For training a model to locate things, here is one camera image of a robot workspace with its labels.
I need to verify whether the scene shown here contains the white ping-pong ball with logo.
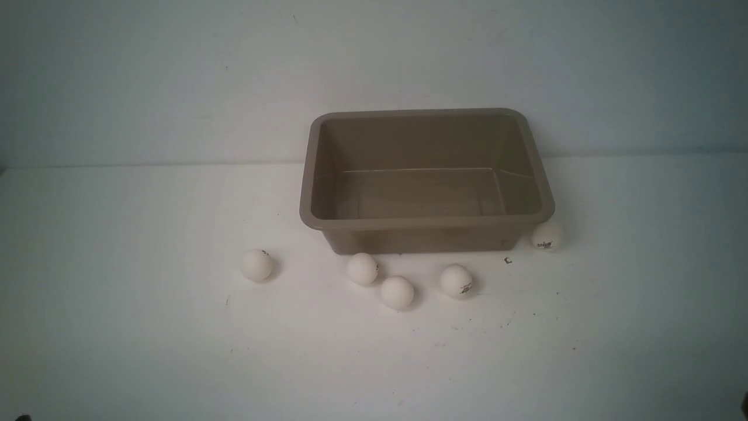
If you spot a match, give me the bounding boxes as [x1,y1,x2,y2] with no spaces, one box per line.
[439,264,473,299]

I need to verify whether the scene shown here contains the white ping-pong ball corner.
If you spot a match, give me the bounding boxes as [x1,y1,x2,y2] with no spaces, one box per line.
[531,220,563,251]

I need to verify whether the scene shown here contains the brown plastic storage bin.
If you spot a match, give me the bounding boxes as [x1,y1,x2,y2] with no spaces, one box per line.
[299,108,556,255]

